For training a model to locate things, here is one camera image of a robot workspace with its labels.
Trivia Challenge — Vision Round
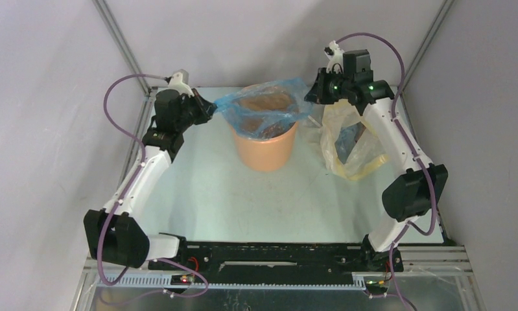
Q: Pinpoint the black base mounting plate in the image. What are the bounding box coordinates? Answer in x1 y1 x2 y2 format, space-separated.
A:
172 242 404 286

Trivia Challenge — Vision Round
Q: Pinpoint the translucent yellowish plastic bag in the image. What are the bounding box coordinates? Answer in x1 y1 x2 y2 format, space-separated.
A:
299 100 389 181

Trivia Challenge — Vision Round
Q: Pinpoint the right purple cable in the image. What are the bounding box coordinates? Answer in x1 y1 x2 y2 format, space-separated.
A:
336 32 438 311

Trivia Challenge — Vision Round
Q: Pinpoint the right aluminium corner post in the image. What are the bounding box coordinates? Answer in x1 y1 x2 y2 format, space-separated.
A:
402 0 456 90

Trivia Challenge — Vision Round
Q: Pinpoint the left aluminium corner post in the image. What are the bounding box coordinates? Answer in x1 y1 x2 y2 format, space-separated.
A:
91 0 152 96

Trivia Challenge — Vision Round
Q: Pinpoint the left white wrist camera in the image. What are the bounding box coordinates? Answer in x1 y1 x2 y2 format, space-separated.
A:
166 69 194 97

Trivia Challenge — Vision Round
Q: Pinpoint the aluminium corner post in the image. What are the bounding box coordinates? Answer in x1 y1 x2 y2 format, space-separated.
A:
91 0 152 96
402 0 456 90

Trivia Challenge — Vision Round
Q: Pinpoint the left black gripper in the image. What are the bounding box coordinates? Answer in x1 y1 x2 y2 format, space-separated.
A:
174 89 217 132

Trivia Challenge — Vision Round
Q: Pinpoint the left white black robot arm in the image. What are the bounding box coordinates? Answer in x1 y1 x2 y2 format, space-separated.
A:
84 88 217 270

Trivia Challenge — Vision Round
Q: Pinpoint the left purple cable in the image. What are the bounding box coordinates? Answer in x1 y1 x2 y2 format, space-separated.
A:
96 73 210 306

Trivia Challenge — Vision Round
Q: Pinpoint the orange plastic trash bin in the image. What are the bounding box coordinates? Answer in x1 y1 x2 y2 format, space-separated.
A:
230 123 298 172

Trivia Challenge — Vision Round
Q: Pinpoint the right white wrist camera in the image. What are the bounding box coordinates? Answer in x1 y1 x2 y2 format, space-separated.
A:
324 41 344 73

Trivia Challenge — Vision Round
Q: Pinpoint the aluminium frame rail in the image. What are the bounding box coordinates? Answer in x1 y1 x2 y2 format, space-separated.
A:
83 244 475 292

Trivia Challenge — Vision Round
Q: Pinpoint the small red-lit circuit board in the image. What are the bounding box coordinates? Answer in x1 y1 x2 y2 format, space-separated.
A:
171 275 194 286

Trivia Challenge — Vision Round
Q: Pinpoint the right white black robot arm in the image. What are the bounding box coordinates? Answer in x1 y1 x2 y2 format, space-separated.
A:
305 42 448 271

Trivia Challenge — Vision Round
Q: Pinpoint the purple cable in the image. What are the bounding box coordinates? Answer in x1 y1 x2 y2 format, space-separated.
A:
96 73 210 306
336 32 438 311

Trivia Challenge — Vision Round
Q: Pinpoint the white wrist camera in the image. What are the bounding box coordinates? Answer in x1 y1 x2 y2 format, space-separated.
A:
166 69 194 97
324 41 344 73

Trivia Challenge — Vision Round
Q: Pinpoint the blue plastic trash bag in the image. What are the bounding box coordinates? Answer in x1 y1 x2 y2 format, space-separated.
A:
214 78 313 141

